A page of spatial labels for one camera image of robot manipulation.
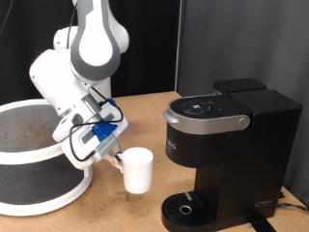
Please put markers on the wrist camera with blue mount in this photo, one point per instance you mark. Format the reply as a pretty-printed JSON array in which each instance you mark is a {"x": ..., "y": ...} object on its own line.
[{"x": 103, "y": 133}]

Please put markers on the white plastic mug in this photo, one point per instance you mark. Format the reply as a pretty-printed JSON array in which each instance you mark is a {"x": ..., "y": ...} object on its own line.
[{"x": 138, "y": 170}]

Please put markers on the white two-tier turntable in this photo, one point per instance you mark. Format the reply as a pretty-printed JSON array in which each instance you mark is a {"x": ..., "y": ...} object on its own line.
[{"x": 35, "y": 190}]

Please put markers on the black curtain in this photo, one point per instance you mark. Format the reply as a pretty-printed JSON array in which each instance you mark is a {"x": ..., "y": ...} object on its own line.
[{"x": 151, "y": 58}]

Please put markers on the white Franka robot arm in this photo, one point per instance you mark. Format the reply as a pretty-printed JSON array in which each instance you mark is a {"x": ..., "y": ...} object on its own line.
[{"x": 87, "y": 54}]

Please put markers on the black drip tray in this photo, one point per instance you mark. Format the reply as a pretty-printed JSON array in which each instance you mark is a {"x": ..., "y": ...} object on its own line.
[{"x": 183, "y": 209}]

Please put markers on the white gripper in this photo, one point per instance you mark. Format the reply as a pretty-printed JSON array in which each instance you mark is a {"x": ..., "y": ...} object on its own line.
[{"x": 85, "y": 141}]

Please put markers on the black Keurig coffee machine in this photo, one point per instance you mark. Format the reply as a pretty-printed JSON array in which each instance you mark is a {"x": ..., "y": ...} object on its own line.
[{"x": 251, "y": 161}]

